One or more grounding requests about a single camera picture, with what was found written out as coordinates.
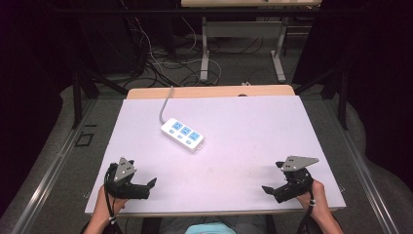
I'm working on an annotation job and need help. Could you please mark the white table mat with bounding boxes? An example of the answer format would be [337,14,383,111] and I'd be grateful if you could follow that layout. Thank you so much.
[84,95,347,215]

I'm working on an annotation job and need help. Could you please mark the person's grey clothing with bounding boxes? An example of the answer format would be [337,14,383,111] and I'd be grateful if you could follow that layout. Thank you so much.
[158,215,271,234]

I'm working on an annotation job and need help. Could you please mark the wooden table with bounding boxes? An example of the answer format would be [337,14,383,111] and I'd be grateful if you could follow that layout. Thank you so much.
[126,84,297,100]

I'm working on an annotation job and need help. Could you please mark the grey power strip cable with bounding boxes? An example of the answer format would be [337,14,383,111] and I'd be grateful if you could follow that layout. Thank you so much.
[158,85,175,126]

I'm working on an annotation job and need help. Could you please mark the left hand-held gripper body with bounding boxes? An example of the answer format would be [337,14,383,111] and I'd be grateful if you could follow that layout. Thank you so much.
[104,157,151,200]

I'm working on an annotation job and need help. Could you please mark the person's left hand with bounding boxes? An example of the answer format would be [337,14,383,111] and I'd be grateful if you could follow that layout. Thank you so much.
[93,184,130,226]

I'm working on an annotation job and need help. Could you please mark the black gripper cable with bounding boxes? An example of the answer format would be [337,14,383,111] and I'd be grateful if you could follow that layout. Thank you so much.
[296,181,318,234]
[103,163,125,234]

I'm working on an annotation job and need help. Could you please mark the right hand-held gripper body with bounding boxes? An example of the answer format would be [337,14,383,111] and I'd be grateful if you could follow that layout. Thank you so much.
[275,155,320,205]

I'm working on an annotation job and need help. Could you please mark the light blue cloth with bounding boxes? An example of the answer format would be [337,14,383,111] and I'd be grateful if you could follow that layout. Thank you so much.
[184,223,238,234]

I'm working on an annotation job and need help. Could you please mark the aluminium floor rail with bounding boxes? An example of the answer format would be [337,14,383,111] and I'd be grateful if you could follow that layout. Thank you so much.
[11,98,98,234]
[322,98,395,234]

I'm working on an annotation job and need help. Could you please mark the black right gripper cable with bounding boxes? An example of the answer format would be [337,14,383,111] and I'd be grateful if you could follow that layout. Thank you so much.
[296,181,318,234]

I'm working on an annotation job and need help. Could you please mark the black metal stand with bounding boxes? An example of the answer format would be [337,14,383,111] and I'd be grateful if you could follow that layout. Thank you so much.
[69,13,130,130]
[293,48,354,131]

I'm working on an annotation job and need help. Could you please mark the white metal desk frame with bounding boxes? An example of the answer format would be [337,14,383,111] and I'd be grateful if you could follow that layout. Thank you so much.
[179,0,323,84]

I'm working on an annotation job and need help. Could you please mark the tangle of floor cables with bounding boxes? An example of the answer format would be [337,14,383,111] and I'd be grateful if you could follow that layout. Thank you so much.
[118,0,266,89]

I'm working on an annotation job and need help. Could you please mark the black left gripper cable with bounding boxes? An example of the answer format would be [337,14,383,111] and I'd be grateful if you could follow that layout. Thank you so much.
[103,163,125,234]

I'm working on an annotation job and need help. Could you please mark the white power strip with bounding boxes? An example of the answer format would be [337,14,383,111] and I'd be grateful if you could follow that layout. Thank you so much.
[160,117,206,153]

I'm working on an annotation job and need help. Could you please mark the person's right hand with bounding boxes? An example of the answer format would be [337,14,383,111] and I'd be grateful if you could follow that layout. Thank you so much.
[296,179,328,222]

